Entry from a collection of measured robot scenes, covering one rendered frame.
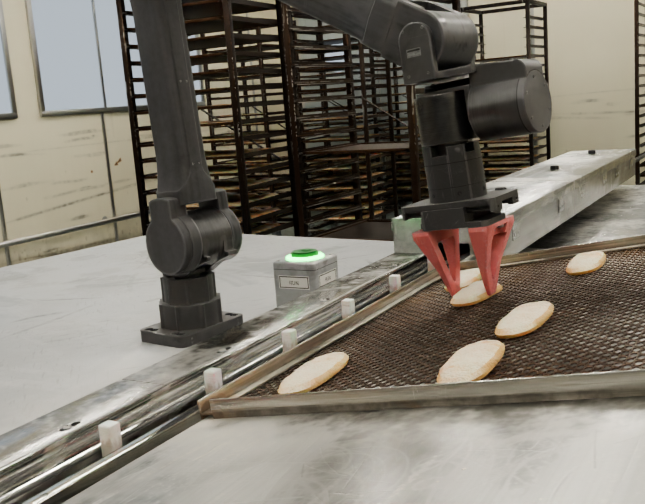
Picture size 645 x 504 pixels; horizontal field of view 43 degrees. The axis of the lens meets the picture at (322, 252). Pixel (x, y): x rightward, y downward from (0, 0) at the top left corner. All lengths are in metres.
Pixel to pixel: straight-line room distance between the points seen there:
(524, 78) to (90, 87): 6.26
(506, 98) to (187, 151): 0.45
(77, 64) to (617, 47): 4.57
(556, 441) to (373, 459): 0.10
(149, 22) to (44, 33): 5.60
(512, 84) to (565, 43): 7.21
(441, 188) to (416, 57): 0.13
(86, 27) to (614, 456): 6.69
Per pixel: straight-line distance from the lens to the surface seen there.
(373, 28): 0.84
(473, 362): 0.58
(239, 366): 0.88
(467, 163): 0.81
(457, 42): 0.82
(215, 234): 1.07
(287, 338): 0.91
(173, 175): 1.07
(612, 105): 7.90
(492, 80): 0.79
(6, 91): 6.37
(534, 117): 0.78
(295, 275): 1.17
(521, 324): 0.67
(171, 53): 1.07
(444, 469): 0.44
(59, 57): 6.74
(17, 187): 6.38
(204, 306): 1.09
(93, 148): 6.90
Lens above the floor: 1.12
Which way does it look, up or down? 10 degrees down
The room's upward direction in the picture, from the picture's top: 4 degrees counter-clockwise
